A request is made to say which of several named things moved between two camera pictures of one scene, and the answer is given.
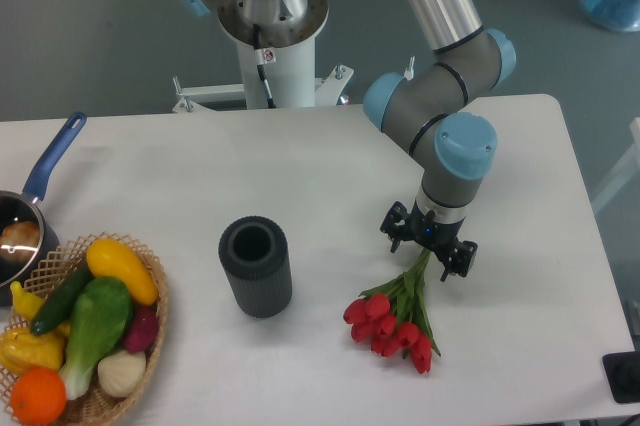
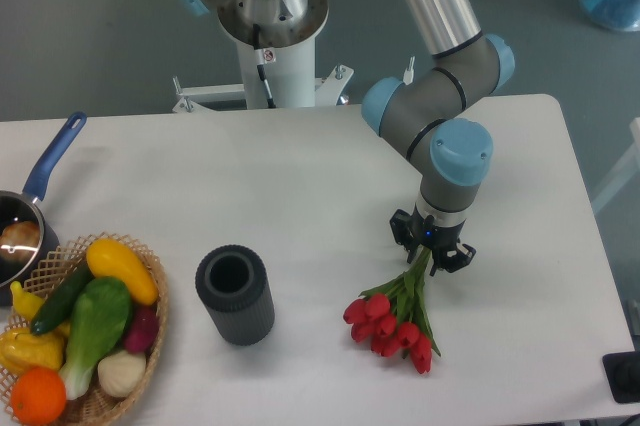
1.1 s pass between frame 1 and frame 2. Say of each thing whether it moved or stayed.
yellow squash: stayed
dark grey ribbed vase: moved
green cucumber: stayed
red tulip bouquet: stayed
